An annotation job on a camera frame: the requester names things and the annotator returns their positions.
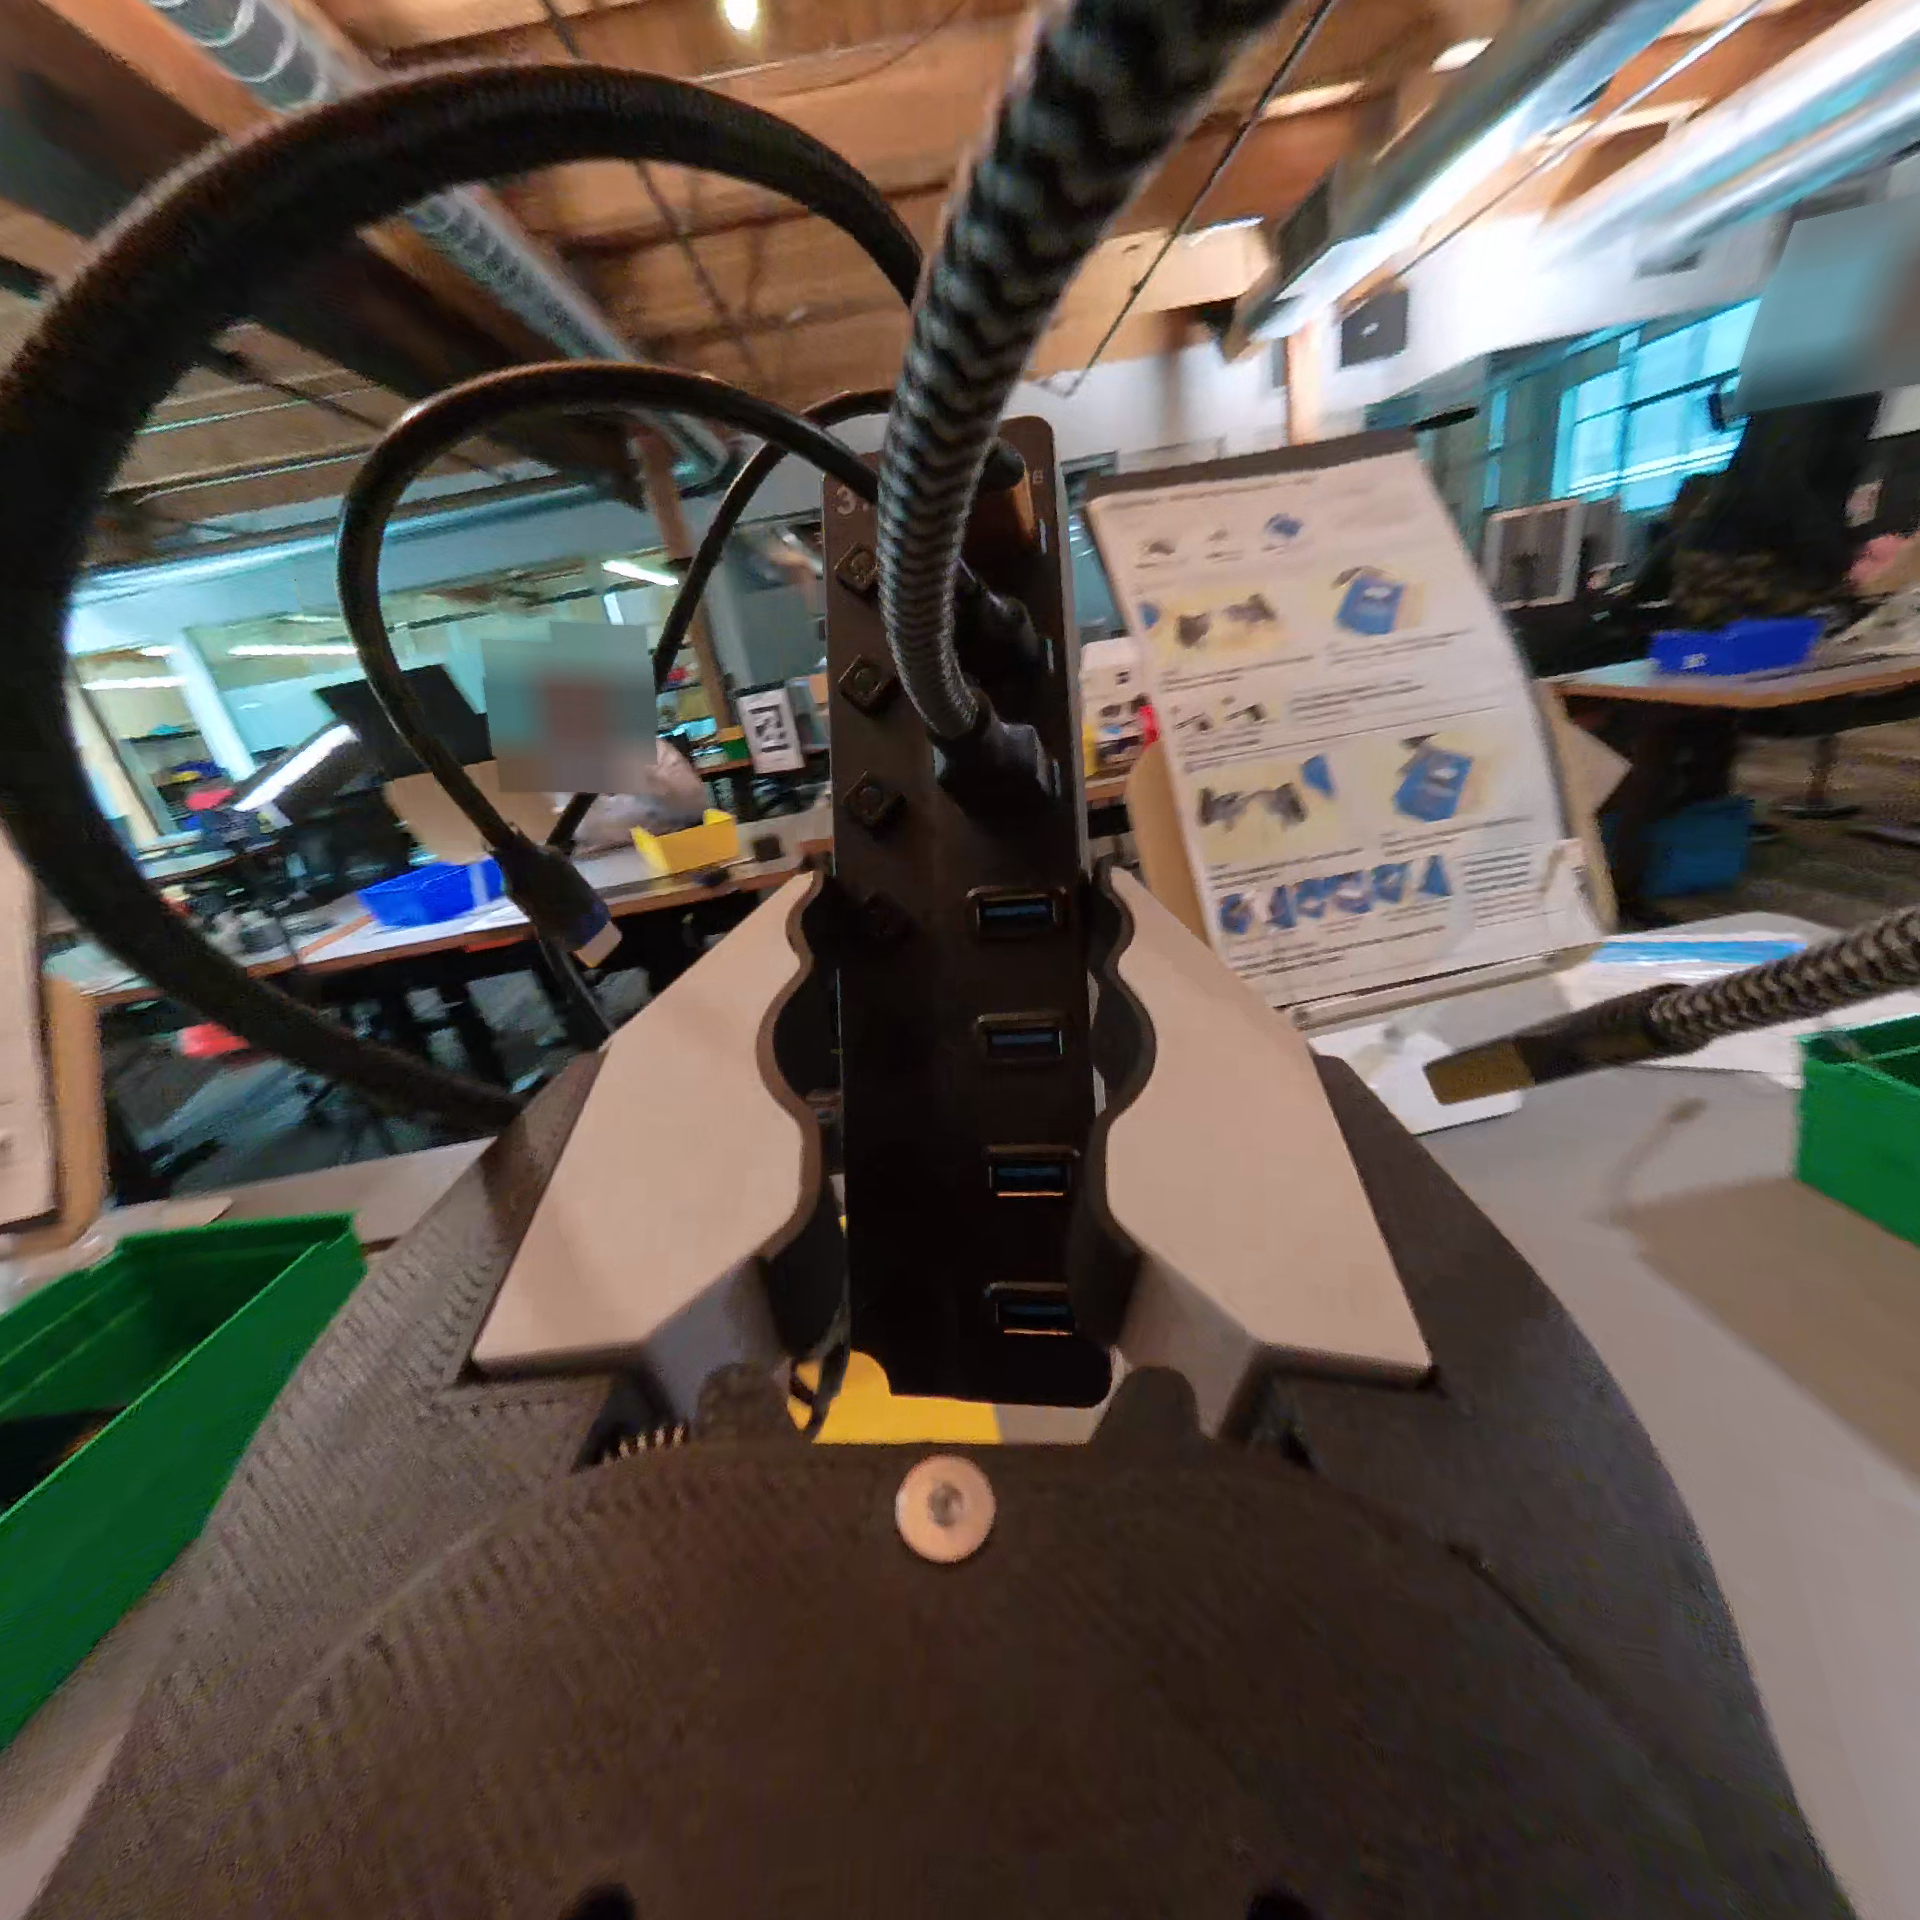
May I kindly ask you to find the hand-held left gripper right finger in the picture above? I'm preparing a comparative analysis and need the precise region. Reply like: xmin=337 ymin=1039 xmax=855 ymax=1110
xmin=1088 ymin=865 xmax=1436 ymax=1436

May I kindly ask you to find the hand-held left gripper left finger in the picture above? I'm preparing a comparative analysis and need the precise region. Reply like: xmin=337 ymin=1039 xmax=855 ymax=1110
xmin=468 ymin=868 xmax=843 ymax=1382

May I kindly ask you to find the black USB hub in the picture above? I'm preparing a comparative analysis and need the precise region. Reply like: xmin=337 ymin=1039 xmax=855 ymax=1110
xmin=820 ymin=416 xmax=1114 ymax=1409

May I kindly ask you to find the black cable with blue plug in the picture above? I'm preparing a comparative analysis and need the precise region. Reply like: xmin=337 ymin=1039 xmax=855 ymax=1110
xmin=337 ymin=364 xmax=903 ymax=970

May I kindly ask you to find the green plastic bin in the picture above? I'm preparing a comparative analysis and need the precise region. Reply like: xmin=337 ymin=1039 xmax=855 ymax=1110
xmin=0 ymin=1212 xmax=366 ymax=1749
xmin=1797 ymin=1018 xmax=1920 ymax=1249

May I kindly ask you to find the thin black cable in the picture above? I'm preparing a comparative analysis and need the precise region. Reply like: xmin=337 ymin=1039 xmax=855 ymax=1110
xmin=548 ymin=387 xmax=909 ymax=856

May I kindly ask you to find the grey braided USB cable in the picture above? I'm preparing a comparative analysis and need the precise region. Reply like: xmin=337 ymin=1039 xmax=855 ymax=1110
xmin=877 ymin=0 xmax=1920 ymax=1108

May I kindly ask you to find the white stand with instruction board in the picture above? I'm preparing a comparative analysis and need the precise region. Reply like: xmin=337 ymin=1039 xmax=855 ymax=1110
xmin=1083 ymin=435 xmax=1620 ymax=1037

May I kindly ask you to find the laminated instruction sheet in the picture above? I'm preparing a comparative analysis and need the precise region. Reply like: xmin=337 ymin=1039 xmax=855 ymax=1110
xmin=1595 ymin=917 xmax=1864 ymax=1004

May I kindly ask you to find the cardboard sign board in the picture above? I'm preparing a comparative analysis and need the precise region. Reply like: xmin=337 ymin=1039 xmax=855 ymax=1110
xmin=0 ymin=832 xmax=109 ymax=1258

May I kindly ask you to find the wooden work table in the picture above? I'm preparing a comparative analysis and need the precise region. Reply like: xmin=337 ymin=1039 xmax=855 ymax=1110
xmin=1552 ymin=646 xmax=1920 ymax=823

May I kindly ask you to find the blue plastic bin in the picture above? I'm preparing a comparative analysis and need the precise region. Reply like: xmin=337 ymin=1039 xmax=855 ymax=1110
xmin=1651 ymin=615 xmax=1829 ymax=677

